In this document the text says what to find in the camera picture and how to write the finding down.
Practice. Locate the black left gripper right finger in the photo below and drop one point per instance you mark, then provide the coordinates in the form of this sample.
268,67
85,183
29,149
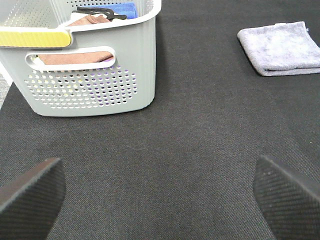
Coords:
288,200

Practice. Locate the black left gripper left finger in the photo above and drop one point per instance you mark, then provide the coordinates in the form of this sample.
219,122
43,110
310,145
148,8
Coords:
30,204

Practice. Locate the lavender towel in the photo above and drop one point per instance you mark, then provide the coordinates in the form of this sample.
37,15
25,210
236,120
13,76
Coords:
282,49

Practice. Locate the black table mat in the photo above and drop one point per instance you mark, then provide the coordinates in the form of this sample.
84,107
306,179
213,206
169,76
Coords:
181,168

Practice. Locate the grey perforated laundry basket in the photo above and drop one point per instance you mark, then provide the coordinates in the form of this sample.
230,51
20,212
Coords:
124,83

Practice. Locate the brown towel in basket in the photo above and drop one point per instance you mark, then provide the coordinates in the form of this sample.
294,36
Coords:
79,58

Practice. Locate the yellow label on basket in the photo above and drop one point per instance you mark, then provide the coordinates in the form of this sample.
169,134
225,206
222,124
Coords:
35,39

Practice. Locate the blue towel in basket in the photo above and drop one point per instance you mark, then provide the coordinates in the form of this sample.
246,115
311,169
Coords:
128,8

